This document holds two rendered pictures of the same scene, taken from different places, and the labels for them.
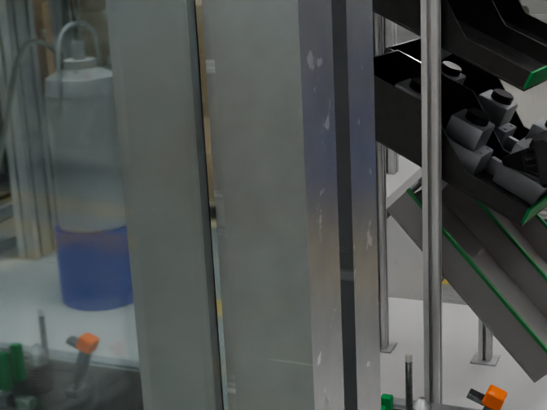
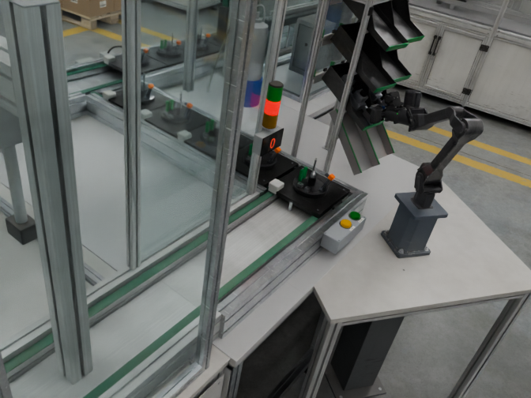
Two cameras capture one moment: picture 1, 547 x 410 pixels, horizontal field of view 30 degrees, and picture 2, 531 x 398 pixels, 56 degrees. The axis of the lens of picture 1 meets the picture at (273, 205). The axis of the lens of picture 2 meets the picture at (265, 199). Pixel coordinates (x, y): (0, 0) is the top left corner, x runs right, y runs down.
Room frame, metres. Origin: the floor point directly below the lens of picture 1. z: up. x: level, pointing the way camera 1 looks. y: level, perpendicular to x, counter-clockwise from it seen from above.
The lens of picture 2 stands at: (-0.67, -0.19, 2.05)
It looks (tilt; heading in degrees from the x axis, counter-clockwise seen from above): 35 degrees down; 7
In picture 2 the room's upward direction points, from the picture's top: 10 degrees clockwise
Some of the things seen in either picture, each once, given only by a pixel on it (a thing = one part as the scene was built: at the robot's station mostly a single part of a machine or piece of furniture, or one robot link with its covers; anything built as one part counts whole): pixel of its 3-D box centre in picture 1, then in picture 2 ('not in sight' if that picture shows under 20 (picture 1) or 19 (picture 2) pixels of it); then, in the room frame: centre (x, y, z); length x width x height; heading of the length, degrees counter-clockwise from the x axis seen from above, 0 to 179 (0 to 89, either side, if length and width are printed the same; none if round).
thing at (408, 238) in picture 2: not in sight; (412, 224); (0.94, -0.56, 0.96); 0.15 x 0.15 x 0.20; 30
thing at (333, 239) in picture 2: not in sight; (344, 230); (0.82, -0.31, 0.93); 0.21 x 0.07 x 0.06; 156
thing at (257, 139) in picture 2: not in sight; (270, 117); (0.86, 0.04, 1.29); 0.12 x 0.05 x 0.25; 156
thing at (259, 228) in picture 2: not in sight; (257, 230); (0.72, -0.01, 0.91); 0.84 x 0.28 x 0.10; 156
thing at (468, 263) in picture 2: not in sight; (397, 238); (0.98, -0.54, 0.84); 0.90 x 0.70 x 0.03; 120
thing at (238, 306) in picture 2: not in sight; (300, 249); (0.67, -0.18, 0.91); 0.89 x 0.06 x 0.11; 156
